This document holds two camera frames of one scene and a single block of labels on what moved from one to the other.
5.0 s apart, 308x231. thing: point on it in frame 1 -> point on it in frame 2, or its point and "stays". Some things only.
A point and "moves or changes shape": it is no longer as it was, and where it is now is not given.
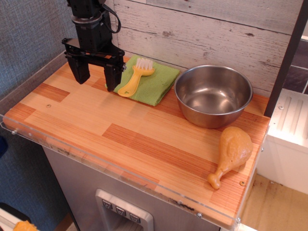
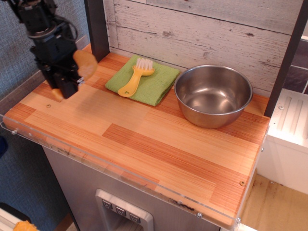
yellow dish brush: (144, 67) stays
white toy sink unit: (284, 157) stays
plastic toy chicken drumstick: (236, 147) moves or changes shape
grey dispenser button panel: (118, 213) stays
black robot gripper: (95, 42) -> (55, 55)
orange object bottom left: (24, 225) stays
